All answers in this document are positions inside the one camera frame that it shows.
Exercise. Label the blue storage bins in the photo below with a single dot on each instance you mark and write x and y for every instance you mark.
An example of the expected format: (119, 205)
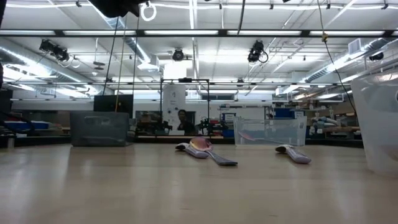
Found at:
(25, 125)

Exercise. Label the clear plastic bin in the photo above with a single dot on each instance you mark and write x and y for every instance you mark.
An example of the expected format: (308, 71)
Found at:
(379, 124)
(280, 130)

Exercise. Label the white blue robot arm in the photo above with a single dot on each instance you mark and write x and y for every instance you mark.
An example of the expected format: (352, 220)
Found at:
(325, 121)

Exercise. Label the overhead beam with light strips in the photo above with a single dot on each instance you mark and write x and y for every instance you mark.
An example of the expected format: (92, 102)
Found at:
(264, 32)

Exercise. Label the black rig camera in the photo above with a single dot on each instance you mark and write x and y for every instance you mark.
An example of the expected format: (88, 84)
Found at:
(54, 49)
(256, 49)
(178, 55)
(376, 56)

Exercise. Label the shelf with blue bins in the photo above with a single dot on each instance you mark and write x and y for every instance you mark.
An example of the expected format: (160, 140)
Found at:
(284, 112)

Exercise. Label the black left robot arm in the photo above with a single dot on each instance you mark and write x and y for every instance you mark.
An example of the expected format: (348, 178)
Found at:
(112, 7)

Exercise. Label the black stand frame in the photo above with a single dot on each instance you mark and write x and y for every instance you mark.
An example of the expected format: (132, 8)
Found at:
(185, 80)

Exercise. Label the silver ventilation duct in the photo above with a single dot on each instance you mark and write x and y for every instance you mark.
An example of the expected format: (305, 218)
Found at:
(354, 46)

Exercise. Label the dark grey translucent bin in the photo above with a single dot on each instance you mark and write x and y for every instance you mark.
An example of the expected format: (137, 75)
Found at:
(99, 130)

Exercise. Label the person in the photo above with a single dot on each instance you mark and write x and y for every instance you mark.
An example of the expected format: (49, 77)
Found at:
(185, 119)

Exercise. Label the workbench with wood top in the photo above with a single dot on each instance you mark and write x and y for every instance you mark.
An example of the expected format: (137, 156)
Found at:
(345, 128)

